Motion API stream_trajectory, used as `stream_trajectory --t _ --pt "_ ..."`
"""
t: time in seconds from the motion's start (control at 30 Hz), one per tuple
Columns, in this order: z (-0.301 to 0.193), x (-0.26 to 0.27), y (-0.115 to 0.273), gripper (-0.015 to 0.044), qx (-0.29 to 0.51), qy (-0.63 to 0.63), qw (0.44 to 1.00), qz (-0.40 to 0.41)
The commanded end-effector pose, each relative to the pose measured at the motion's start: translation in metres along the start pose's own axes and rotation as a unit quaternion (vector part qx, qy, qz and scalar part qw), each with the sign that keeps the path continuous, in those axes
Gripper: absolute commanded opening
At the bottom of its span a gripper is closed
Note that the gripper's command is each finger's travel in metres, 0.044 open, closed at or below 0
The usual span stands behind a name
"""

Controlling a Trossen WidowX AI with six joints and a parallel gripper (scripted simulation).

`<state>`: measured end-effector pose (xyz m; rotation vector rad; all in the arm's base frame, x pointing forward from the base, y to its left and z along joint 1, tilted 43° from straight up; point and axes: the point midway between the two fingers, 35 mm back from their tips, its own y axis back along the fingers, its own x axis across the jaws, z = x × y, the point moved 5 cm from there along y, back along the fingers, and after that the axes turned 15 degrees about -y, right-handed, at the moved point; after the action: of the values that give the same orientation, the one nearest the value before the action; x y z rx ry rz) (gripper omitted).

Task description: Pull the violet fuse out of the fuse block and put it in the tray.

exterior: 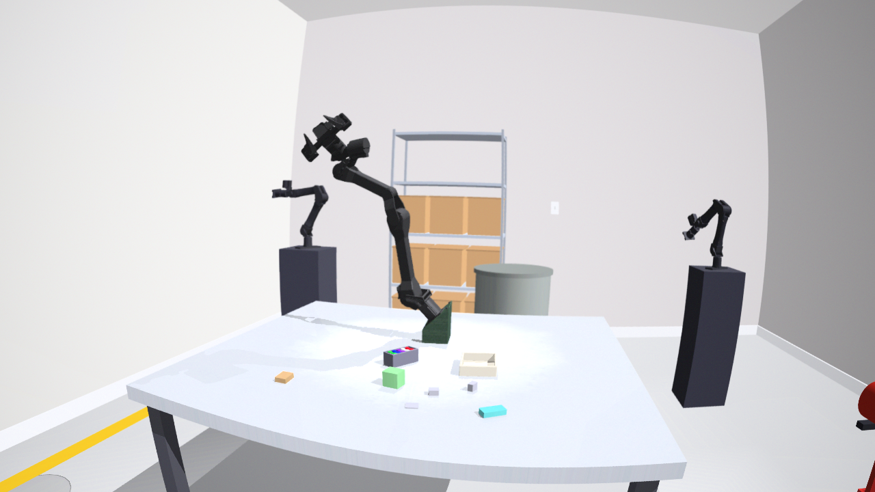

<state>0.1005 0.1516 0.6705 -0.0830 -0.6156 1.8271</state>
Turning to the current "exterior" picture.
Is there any beige open tray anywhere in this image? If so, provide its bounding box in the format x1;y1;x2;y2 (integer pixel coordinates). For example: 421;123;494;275
459;352;498;377

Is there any tan rectangular block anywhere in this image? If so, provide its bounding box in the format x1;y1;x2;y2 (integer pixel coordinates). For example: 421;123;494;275
274;371;294;384

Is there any cyan rectangular block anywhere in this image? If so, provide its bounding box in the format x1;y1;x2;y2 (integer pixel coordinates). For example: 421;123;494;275
479;405;507;418

